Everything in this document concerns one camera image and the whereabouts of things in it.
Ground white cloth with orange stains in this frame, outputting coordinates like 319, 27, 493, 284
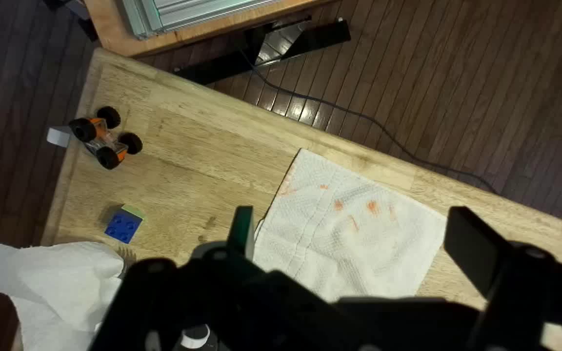
251, 145, 448, 305

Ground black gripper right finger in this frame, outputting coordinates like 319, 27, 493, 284
442, 204, 562, 351

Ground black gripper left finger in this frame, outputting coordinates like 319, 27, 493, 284
223, 204, 255, 261

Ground black metal stand base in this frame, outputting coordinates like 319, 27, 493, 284
171, 15, 352, 87

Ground black cable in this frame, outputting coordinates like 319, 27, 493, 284
235, 44, 501, 196

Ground crumpled white paper towel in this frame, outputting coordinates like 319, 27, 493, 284
0, 235, 126, 351

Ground orange toy car black wheels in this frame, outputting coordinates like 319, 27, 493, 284
65, 105, 143, 171

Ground small blue building block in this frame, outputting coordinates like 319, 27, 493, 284
101, 202, 145, 247

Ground small grey paper tag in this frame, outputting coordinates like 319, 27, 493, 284
44, 124, 73, 149

